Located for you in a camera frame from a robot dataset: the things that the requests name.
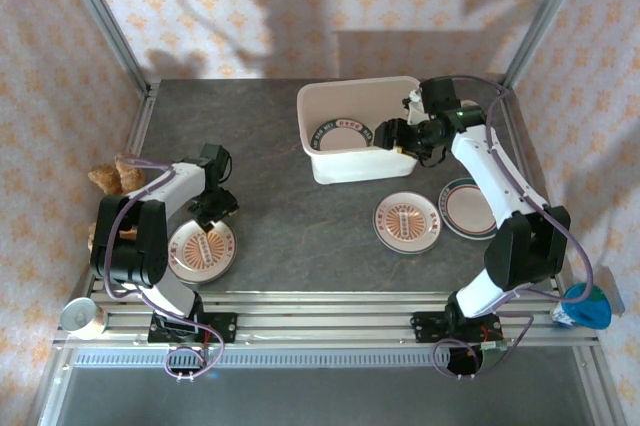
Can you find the aluminium frame post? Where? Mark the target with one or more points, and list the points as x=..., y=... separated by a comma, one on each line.
x=544, y=16
x=104, y=16

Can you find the blue lidded cup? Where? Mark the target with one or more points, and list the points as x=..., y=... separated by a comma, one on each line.
x=582, y=308

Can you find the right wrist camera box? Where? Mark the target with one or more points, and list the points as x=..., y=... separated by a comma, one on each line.
x=415, y=108

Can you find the aluminium front rail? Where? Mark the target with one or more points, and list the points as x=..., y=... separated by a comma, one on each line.
x=325, y=316

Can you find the orange sunburst plate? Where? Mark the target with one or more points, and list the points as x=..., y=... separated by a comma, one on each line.
x=406, y=221
x=205, y=256

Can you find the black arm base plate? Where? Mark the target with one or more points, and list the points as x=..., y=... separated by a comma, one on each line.
x=225, y=328
x=425, y=328

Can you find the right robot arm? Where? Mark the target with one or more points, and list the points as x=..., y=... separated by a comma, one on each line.
x=525, y=256

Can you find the brown teddy bear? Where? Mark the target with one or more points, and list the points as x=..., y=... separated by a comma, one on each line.
x=107, y=178

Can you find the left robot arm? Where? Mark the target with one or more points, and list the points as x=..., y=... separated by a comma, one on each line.
x=130, y=246

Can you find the dark green rim plate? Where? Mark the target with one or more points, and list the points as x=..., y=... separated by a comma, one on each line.
x=342, y=138

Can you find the white plastic bin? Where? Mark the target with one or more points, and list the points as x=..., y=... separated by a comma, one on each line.
x=350, y=168

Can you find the grey metal bracket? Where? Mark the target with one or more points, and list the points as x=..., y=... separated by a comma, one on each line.
x=615, y=291

